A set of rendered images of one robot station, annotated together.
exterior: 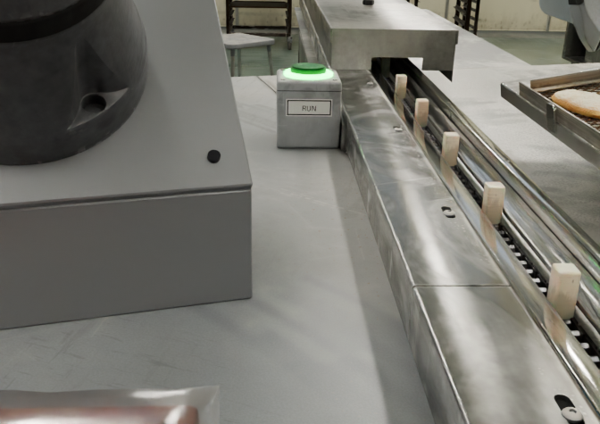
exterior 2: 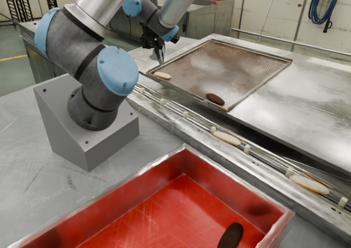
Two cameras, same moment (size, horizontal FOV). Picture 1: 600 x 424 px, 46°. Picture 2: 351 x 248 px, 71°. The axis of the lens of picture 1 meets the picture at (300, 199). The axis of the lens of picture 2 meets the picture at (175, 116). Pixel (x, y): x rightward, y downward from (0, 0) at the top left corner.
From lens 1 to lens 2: 57 cm
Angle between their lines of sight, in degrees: 38
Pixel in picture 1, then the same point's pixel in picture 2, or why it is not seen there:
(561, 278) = (185, 114)
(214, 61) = not seen: hidden behind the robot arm
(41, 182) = (111, 129)
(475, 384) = (189, 132)
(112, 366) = (134, 153)
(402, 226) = (156, 113)
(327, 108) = not seen: hidden behind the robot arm
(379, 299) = (157, 126)
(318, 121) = not seen: hidden behind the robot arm
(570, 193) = (164, 93)
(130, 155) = (120, 119)
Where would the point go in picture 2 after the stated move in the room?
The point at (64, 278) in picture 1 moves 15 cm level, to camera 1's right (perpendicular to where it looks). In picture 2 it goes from (116, 144) to (153, 128)
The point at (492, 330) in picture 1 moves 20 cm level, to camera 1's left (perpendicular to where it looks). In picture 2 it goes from (184, 125) to (137, 146)
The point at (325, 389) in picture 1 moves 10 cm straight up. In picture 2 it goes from (165, 142) to (165, 118)
